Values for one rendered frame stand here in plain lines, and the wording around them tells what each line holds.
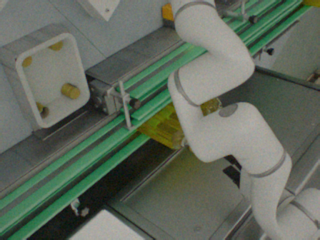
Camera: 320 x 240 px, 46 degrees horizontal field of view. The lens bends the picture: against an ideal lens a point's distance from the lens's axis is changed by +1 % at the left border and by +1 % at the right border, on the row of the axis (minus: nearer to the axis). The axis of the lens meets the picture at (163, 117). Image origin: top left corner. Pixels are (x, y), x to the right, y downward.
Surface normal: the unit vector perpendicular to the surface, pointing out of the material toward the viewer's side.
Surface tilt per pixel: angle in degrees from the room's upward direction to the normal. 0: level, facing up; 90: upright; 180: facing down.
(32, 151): 90
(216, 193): 91
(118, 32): 0
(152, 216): 90
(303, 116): 90
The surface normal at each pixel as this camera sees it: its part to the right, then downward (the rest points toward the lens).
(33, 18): 0.75, 0.36
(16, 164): -0.09, -0.78
